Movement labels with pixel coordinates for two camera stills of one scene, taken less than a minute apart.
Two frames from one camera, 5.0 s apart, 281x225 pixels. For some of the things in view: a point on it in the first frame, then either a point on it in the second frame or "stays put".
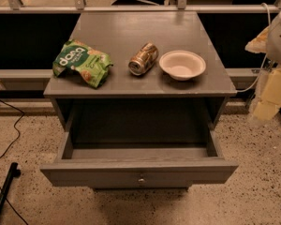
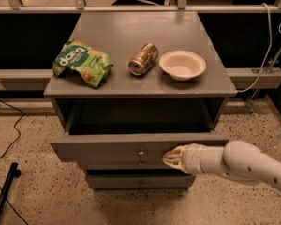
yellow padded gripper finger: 258,44 to 175,157
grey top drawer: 138,168 to 133,134
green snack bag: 93,65 stays put
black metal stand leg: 14,172 stays put
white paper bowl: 182,65 stays put
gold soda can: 143,60 stays put
